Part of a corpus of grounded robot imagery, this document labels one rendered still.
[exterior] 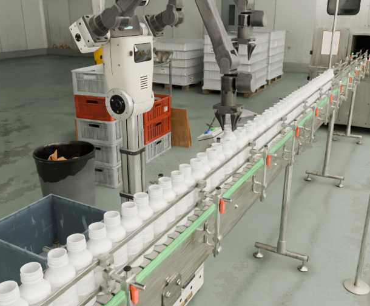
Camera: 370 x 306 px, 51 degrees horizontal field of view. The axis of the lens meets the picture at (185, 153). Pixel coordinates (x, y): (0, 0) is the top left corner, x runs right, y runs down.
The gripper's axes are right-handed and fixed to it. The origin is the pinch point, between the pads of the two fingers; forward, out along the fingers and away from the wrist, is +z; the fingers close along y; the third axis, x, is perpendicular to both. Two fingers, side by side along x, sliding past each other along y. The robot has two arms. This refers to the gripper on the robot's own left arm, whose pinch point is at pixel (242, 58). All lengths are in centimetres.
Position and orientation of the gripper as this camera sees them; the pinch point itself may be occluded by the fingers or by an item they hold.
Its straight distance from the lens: 192.8
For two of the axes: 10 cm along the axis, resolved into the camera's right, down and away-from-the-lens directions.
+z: 0.1, 9.4, 3.4
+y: -8.7, -1.6, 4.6
